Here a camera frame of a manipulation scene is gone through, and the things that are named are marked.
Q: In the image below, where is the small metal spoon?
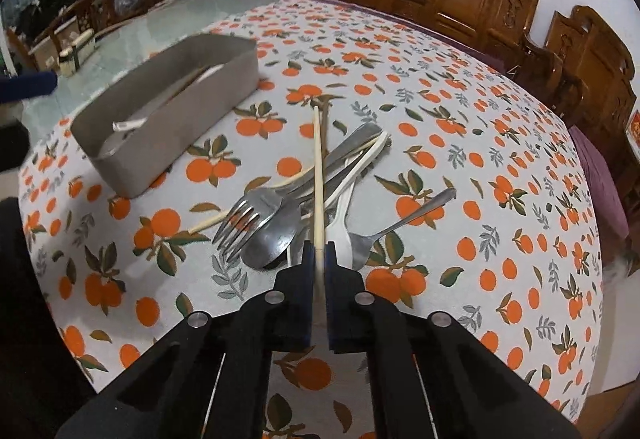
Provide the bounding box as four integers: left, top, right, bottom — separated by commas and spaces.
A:
346, 188, 458, 271

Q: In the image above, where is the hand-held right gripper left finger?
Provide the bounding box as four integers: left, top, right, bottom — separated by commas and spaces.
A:
55, 241, 317, 439

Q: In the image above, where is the white plastic spoon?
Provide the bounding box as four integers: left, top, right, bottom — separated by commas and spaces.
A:
327, 133, 391, 270

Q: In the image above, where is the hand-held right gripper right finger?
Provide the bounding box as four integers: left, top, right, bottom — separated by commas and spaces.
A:
324, 241, 583, 439

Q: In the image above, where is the wooden chopstick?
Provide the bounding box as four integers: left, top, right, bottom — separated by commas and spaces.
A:
312, 105, 332, 350
188, 134, 386, 235

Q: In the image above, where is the red wall sign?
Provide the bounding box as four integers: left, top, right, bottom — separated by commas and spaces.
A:
626, 111, 640, 154

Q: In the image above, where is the carved wooden armchair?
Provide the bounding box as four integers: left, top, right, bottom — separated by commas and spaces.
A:
542, 5, 640, 200

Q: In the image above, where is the metal fork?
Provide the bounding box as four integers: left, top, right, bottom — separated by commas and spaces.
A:
212, 123, 382, 265

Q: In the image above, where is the purple seat cushion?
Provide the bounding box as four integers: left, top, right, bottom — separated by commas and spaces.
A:
569, 125, 632, 241

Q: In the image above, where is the gray utensil tray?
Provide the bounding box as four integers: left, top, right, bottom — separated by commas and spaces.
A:
70, 33, 261, 200

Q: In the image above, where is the orange-print tablecloth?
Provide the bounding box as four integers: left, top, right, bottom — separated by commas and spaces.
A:
19, 0, 608, 439

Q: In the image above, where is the white plastic fork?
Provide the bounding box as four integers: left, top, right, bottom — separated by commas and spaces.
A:
111, 65, 227, 134

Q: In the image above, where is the dark wooden chair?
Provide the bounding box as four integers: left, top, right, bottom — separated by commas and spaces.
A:
515, 36, 588, 122

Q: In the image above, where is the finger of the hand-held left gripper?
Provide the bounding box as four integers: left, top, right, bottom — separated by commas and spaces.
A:
0, 124, 31, 172
0, 71, 57, 104

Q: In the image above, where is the large metal spoon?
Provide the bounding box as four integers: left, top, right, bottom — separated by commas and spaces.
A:
241, 126, 386, 270

